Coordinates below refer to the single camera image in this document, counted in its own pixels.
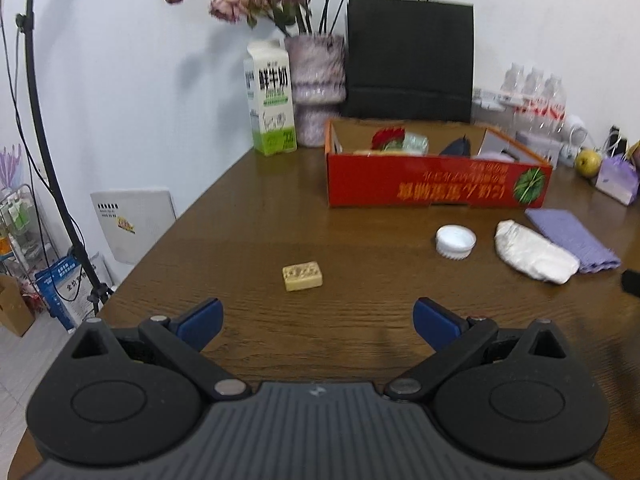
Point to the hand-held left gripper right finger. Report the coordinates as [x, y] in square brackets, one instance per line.
[434, 321]

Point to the white wall panel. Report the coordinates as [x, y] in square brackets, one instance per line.
[132, 225]

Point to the clear plastic wrap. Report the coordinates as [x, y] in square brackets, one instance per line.
[416, 144]

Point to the white green milk carton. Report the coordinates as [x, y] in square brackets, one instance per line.
[270, 105]

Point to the dark blue pouch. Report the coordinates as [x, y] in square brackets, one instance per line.
[456, 147]

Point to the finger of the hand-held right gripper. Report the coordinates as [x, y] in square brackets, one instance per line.
[632, 282]

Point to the purple plastic bag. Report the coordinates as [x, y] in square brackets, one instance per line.
[617, 180]

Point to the black paper bag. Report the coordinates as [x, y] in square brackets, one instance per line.
[410, 60]

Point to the black light stand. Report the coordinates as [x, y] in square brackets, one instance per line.
[34, 85]

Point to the blue printed package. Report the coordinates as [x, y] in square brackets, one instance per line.
[62, 290]

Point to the mottled purple vase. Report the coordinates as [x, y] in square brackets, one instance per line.
[317, 85]

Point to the white flat carton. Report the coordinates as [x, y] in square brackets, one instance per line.
[492, 97]

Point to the beige rectangular block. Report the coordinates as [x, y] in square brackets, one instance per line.
[302, 277]

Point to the white desk fan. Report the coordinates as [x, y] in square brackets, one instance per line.
[576, 127]

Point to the red printed cardboard box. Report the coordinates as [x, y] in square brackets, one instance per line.
[425, 182]

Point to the red artificial flower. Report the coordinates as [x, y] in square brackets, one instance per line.
[387, 139]

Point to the green apple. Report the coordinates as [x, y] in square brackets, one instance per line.
[588, 162]

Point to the white jar lid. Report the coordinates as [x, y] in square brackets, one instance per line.
[455, 241]

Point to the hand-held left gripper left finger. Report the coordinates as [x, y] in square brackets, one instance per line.
[204, 319]

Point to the purple cloth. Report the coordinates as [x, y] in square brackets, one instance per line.
[575, 235]

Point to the brown cardboard carton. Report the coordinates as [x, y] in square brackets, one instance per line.
[15, 307]

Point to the white cloth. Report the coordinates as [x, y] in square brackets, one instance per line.
[535, 255]

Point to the black charger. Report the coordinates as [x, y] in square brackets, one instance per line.
[617, 140]

